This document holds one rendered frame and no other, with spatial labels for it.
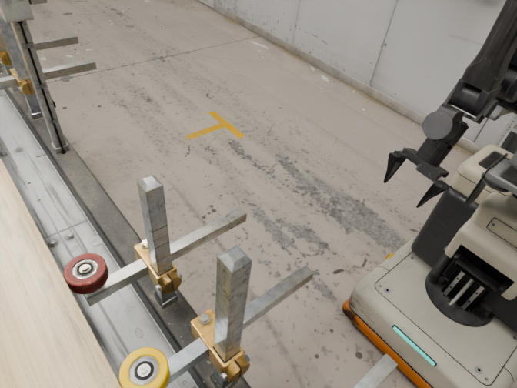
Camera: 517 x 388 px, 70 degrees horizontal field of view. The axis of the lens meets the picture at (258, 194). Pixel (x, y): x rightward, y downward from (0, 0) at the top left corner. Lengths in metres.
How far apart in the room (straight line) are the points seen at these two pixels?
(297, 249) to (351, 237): 0.34
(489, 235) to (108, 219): 1.12
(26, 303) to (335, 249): 1.58
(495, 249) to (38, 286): 1.14
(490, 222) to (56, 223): 1.32
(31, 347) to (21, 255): 0.21
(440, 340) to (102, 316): 1.19
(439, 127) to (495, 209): 0.46
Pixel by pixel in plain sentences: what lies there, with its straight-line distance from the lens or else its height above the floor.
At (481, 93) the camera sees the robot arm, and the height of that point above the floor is 1.25.
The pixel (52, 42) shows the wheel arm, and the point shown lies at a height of 0.85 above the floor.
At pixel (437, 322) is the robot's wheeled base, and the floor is 0.28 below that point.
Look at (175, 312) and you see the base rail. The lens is 0.98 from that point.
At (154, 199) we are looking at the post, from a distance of 0.70.
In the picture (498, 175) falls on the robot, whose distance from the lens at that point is 1.06.
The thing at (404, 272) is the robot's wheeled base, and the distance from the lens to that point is 1.75.
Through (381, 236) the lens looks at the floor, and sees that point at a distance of 2.24.
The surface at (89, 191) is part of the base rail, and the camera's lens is 1.30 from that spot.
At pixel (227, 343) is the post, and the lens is 0.69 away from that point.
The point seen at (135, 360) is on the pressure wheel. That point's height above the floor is 0.91.
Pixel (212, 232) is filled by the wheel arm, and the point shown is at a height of 0.83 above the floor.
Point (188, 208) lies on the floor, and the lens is 2.17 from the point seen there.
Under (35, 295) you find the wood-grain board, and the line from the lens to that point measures 0.84.
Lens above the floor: 1.56
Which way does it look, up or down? 43 degrees down
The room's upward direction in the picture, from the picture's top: 8 degrees clockwise
